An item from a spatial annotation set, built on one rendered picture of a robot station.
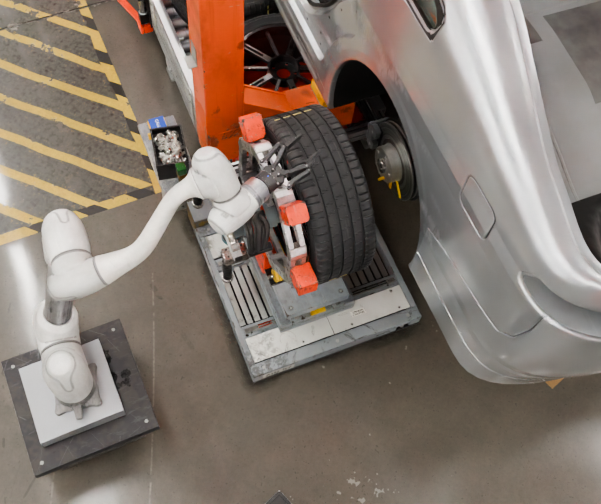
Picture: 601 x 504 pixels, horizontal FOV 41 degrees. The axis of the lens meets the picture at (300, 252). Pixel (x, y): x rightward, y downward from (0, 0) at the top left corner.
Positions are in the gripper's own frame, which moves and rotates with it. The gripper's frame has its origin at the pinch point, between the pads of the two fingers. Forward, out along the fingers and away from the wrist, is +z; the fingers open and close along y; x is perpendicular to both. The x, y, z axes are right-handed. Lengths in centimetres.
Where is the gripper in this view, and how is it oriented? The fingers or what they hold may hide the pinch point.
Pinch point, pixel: (304, 148)
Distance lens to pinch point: 270.1
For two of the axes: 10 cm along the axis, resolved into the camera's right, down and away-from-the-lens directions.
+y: 7.2, 6.6, -2.0
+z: 6.8, -6.5, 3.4
